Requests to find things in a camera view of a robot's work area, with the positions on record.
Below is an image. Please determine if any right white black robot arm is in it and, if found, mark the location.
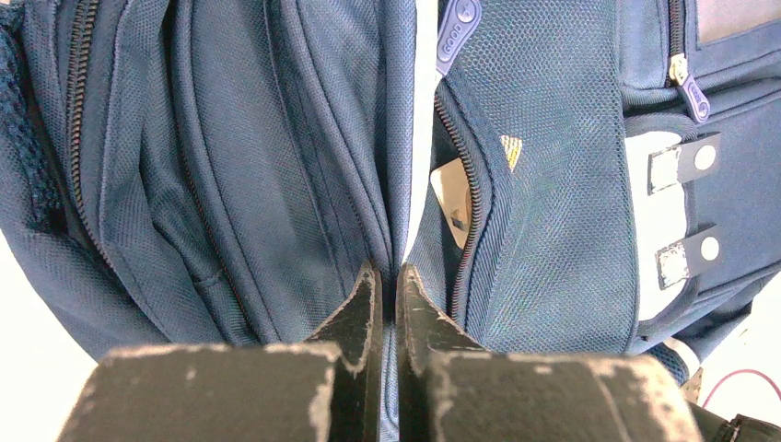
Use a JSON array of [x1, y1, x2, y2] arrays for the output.
[[689, 403, 781, 442]]

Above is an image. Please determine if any navy blue backpack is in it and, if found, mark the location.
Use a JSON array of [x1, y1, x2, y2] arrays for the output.
[[1, 1, 780, 441]]

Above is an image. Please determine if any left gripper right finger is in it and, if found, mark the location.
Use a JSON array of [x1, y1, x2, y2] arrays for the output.
[[396, 264, 701, 441]]

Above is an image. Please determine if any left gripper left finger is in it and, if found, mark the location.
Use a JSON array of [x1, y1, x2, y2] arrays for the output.
[[60, 263, 383, 441]]

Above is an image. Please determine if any orange triangular card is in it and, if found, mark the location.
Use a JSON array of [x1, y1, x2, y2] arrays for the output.
[[429, 158, 472, 250]]

